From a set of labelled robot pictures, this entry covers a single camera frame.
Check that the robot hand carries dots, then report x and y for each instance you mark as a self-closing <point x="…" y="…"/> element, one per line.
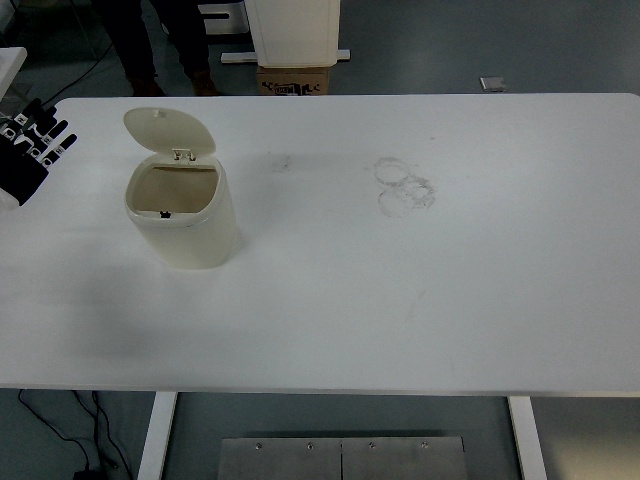
<point x="20" y="172"/>

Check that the cream lidded trash bin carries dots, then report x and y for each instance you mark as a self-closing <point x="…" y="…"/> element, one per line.
<point x="192" y="240"/>

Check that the large white plastic bin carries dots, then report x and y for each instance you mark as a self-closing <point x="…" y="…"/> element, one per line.
<point x="295" y="30"/>

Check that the white floor stand bar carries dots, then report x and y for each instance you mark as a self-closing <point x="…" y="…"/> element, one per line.
<point x="237" y="57"/>

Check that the white appliance with black slot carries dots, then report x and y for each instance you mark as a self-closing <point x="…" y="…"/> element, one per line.
<point x="225" y="15"/>

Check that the printed cardboard box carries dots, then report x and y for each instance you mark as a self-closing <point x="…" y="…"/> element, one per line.
<point x="295" y="80"/>

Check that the white table leg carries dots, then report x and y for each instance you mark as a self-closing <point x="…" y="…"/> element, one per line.
<point x="157" y="435"/>
<point x="527" y="440"/>

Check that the black power adapter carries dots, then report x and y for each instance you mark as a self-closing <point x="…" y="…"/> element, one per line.
<point x="85" y="475"/>

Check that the grey metal plate with screws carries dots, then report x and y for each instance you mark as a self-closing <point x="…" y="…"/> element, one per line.
<point x="300" y="460"/>

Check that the small grey floor plate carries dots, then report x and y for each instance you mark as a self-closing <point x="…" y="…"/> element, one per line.
<point x="493" y="84"/>

